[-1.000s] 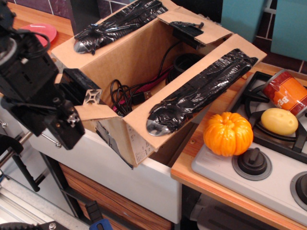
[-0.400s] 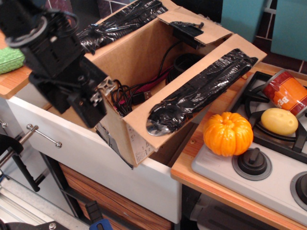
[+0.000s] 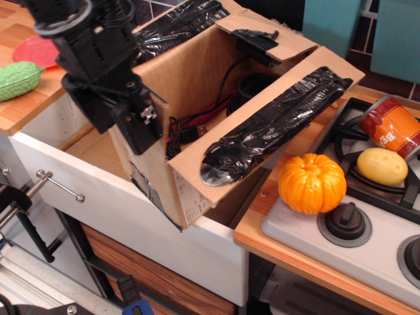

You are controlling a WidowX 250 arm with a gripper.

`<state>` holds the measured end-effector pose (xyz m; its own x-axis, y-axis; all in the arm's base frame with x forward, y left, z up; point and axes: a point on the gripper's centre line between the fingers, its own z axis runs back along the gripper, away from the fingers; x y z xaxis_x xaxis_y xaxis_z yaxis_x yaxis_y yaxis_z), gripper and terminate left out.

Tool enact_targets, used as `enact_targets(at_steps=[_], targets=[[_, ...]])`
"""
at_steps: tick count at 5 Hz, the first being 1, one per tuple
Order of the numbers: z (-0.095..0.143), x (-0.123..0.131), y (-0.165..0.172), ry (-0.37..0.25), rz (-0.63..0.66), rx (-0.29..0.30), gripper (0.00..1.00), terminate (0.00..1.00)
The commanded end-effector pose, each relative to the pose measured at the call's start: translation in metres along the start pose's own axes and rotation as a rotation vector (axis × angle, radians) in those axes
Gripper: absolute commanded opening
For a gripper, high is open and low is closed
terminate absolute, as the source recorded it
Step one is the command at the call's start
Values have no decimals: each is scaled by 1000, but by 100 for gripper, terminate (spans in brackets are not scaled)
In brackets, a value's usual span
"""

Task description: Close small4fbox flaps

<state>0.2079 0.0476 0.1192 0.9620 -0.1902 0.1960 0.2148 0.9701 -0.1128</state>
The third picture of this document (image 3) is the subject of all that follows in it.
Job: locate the black gripper finger aluminium tip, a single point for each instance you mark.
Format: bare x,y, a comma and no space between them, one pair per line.
146,127

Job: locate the black round cup in box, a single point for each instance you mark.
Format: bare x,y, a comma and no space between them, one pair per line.
248,87

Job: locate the black stove knob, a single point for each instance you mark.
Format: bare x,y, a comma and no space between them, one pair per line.
408,259
346,226

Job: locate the green toy bitter gourd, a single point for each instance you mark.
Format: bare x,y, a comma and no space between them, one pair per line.
19,78

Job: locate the yellow toy potato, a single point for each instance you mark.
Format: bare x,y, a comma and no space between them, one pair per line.
382,166

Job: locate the grey toy stove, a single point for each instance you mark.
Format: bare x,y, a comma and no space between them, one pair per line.
373,235

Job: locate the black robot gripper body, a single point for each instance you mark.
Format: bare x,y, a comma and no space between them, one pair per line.
98,58

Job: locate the red orange toy can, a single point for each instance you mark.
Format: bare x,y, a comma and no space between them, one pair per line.
392,127

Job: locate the blue black clamp handle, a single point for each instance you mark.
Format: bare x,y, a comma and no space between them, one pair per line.
134,305

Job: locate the white toy sink cabinet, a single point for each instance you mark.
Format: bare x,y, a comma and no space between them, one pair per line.
90,184

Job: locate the brown cardboard box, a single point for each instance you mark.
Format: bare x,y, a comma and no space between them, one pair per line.
187,80

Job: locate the red plastic plate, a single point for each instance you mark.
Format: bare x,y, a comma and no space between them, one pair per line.
35,49

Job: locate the black metal clamp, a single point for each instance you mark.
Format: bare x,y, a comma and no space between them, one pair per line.
16,203

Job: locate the orange toy pumpkin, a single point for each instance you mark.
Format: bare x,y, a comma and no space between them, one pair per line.
312,184

